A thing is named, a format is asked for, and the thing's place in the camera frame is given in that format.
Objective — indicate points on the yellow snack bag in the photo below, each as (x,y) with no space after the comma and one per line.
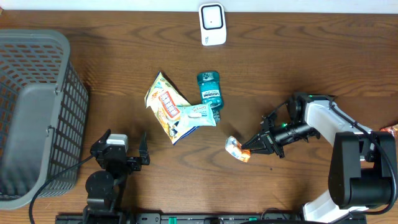
(167,105)

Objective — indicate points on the orange Kleenex tissue pack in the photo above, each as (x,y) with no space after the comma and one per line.
(234,147)

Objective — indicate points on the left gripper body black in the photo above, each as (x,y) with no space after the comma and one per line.
(132,163)

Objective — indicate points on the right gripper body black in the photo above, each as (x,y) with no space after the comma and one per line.
(286,132)

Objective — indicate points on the blue mouthwash bottle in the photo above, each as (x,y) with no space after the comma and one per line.
(210,92)

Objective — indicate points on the pale green wipes pack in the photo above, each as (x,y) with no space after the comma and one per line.
(197,115)

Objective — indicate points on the white barcode scanner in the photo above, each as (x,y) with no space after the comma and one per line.
(212,24)

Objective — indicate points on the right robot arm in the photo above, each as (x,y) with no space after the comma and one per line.
(362,179)

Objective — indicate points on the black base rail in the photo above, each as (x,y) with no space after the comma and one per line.
(156,218)

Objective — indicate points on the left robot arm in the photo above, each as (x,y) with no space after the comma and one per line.
(105,187)

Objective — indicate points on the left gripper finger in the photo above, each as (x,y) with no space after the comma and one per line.
(143,149)
(102,140)

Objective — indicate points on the red Top snack bar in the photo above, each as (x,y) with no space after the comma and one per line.
(391,129)

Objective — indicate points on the grey plastic shopping basket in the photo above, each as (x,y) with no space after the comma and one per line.
(44,106)

